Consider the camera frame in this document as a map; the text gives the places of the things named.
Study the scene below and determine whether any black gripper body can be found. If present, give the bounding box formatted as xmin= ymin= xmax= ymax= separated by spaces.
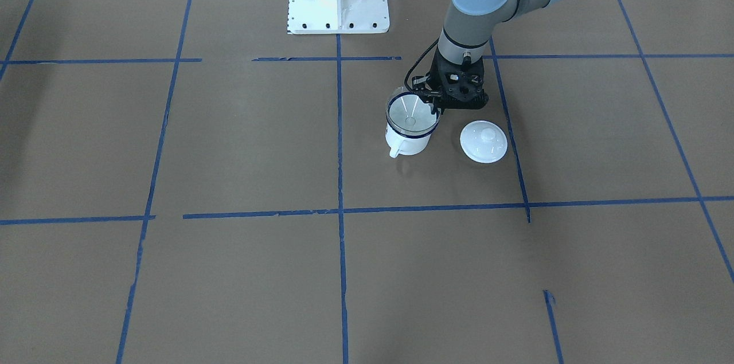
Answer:
xmin=425 ymin=50 xmax=489 ymax=110

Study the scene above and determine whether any clear plastic funnel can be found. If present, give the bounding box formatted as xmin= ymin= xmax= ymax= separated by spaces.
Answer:
xmin=385 ymin=85 xmax=441 ymax=139

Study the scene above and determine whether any white enamel lid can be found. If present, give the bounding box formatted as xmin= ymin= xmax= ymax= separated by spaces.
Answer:
xmin=459 ymin=120 xmax=509 ymax=165

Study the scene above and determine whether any white enamel mug blue rim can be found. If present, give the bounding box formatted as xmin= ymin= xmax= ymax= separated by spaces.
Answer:
xmin=385 ymin=126 xmax=431 ymax=158

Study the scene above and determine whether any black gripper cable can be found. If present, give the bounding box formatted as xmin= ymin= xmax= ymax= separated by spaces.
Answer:
xmin=404 ymin=38 xmax=441 ymax=93

